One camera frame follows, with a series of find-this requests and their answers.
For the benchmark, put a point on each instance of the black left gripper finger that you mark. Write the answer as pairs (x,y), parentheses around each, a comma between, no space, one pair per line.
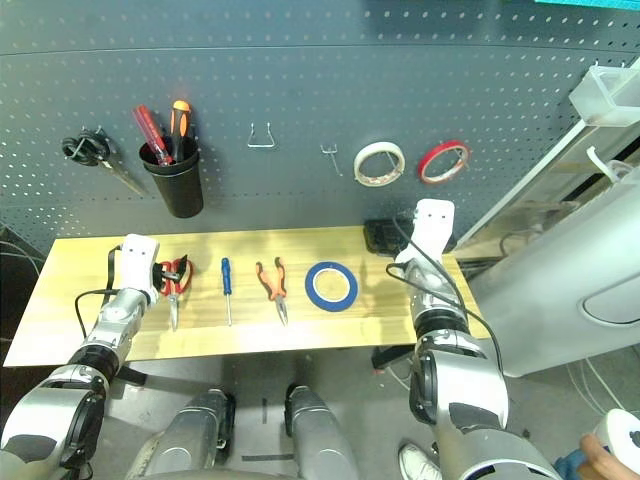
(182,267)

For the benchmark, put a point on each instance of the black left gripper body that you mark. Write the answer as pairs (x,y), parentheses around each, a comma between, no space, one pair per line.
(161,280)

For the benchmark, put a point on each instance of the orange black long-nose pliers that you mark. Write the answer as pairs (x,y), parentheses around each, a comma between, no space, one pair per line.
(277,290)

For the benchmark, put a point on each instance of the blue tape roll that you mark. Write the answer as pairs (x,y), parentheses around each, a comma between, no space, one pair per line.
(312,290)

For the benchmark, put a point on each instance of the white round roll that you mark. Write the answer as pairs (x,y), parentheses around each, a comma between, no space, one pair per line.
(620,430)

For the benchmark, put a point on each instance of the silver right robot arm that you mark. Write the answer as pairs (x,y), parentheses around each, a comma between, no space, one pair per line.
(450,390)

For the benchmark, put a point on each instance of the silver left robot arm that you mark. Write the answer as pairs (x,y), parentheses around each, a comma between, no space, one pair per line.
(110,325)

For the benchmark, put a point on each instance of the dark grey metal pegboard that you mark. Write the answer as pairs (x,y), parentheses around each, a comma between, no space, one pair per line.
(300,75)

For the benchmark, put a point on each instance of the bystander bare hand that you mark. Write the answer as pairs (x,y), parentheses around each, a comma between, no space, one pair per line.
(602,465)

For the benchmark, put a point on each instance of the black plastic tool cup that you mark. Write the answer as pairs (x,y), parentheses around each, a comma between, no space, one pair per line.
(180,190)

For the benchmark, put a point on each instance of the silver robot left leg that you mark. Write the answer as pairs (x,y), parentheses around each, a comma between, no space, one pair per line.
(190,435)

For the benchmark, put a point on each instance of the silver robot leg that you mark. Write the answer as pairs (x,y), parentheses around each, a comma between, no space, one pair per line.
(190,435)
(315,435)

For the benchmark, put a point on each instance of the silver double prong tape hook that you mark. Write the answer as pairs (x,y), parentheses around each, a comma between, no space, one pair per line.
(330,149)

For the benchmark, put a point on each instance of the black plastic tool case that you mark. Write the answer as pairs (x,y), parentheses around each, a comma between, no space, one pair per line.
(380,235)

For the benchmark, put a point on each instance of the white tape roll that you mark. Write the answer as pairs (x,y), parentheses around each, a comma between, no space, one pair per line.
(361,160)

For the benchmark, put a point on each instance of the silver robot right leg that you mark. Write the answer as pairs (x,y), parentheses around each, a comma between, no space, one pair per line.
(315,435)

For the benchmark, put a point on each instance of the red tape roll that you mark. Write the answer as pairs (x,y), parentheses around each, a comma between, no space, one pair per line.
(425,160)

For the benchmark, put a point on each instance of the white sneaker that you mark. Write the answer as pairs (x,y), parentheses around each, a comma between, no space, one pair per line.
(415,465)

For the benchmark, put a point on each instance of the large white machine housing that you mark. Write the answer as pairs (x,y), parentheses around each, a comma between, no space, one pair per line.
(550,275)

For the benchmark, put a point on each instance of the blue jeans leg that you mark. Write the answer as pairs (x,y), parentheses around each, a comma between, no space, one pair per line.
(570,467)

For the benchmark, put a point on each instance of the clear plastic bin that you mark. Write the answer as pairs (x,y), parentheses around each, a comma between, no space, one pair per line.
(595,100)

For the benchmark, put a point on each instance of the teal foam sheet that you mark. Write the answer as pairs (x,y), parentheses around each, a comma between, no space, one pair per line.
(590,2)

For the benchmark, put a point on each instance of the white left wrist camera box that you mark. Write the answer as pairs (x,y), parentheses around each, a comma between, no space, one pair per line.
(137,260)

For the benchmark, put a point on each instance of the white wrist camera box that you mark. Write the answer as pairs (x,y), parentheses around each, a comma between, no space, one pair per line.
(137,260)
(432,225)

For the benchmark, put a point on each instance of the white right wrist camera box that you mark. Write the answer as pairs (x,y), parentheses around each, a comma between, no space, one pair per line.
(432,225)

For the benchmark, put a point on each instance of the white metal rack frame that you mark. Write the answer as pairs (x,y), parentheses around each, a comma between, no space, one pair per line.
(550,155)

